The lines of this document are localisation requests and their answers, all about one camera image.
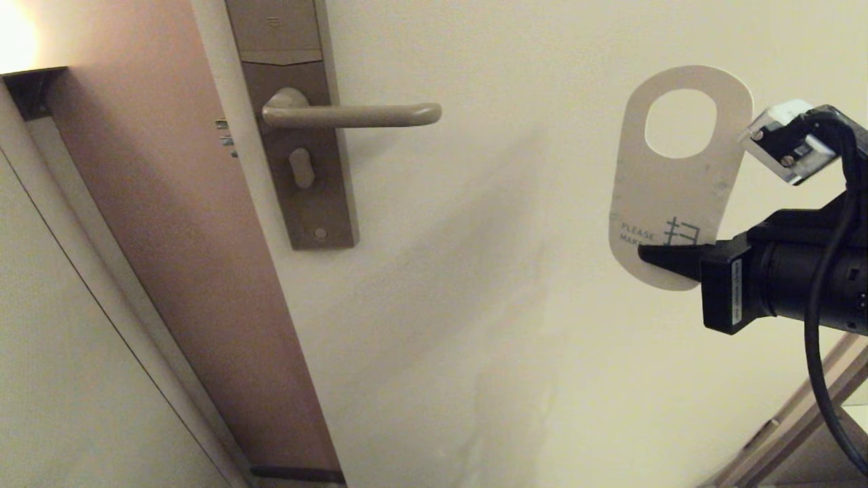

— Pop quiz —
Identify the blue and white door hanger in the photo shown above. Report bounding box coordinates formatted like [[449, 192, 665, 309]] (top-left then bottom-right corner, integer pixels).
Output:
[[608, 65, 753, 291]]

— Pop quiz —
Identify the cream door panel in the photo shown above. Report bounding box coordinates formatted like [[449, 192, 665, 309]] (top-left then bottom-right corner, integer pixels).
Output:
[[190, 0, 868, 488]]

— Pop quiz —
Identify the bronze door lock plate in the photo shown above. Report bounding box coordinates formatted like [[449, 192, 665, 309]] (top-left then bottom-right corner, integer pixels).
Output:
[[224, 0, 360, 251]]

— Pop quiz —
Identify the metal door latch plate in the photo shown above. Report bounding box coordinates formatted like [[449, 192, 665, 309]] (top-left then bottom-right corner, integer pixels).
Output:
[[215, 119, 238, 158]]

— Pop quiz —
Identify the small dark hinge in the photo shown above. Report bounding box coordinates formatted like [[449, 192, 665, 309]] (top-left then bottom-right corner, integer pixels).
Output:
[[744, 419, 781, 449]]

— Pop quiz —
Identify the brown wooden frame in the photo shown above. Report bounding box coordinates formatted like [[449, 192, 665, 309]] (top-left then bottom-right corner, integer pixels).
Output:
[[705, 332, 868, 488]]

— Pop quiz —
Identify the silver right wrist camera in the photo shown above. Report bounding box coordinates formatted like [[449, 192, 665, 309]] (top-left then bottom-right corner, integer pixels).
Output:
[[738, 99, 838, 186]]

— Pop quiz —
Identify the black right camera bracket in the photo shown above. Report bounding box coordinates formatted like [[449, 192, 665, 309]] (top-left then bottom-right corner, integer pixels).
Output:
[[753, 105, 868, 235]]

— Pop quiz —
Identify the bronze door handle lever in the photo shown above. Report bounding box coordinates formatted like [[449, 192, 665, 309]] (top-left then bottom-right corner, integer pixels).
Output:
[[262, 87, 443, 129]]

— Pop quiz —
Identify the pink-brown door frame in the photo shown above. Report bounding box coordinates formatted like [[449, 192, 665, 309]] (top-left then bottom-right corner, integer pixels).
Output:
[[20, 0, 345, 483]]

